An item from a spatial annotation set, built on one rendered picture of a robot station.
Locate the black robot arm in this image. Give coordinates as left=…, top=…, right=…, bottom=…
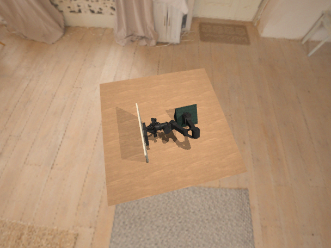
left=161, top=113, right=200, bottom=139

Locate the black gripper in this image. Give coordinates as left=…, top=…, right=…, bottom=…
left=144, top=118, right=162, bottom=138

